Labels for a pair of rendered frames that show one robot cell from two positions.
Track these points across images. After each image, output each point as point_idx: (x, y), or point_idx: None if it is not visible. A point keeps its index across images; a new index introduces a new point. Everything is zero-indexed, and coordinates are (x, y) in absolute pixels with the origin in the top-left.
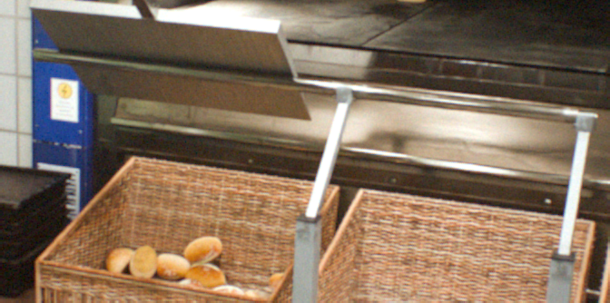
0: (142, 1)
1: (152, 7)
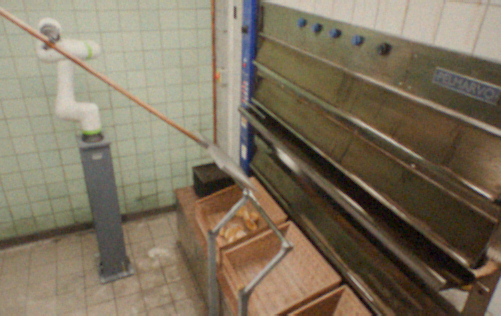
0: (198, 144)
1: (204, 146)
